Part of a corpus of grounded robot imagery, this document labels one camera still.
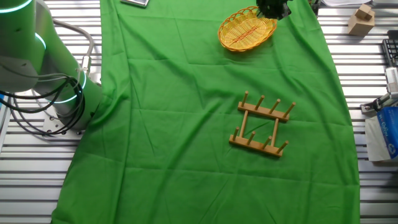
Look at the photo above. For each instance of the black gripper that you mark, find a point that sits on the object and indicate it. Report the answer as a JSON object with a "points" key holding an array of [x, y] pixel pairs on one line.
{"points": [[273, 3]]}

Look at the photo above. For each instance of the orange yellow woven basket dish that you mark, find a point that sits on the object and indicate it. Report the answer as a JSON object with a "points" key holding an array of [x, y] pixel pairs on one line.
{"points": [[245, 31]]}

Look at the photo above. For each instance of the wooden dish rack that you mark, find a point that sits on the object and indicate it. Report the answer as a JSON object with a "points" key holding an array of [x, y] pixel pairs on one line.
{"points": [[262, 110]]}

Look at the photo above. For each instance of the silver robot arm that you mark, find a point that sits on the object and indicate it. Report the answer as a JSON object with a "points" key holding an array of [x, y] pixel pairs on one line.
{"points": [[46, 71]]}

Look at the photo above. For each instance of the wooden block puzzle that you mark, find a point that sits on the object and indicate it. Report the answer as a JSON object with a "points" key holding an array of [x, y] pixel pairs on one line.
{"points": [[359, 26]]}

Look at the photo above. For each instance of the black keyboard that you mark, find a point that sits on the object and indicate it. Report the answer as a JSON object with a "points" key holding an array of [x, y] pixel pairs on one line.
{"points": [[392, 51]]}

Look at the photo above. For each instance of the silver digital kitchen scale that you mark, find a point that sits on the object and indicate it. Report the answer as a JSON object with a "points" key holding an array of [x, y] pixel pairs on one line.
{"points": [[135, 2]]}

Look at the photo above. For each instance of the blue white tissue pack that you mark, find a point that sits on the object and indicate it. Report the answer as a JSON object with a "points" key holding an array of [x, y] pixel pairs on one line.
{"points": [[388, 133]]}

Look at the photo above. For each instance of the green cloth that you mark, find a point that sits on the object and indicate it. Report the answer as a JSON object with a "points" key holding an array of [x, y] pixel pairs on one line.
{"points": [[171, 171]]}

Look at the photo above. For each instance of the aluminium camera bracket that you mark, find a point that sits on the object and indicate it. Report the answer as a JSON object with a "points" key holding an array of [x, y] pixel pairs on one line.
{"points": [[371, 107]]}

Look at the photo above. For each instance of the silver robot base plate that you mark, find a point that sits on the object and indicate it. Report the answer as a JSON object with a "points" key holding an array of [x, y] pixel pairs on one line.
{"points": [[49, 123]]}

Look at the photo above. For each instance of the aluminium frame rail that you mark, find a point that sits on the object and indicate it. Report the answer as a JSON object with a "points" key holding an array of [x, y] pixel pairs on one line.
{"points": [[3, 130]]}

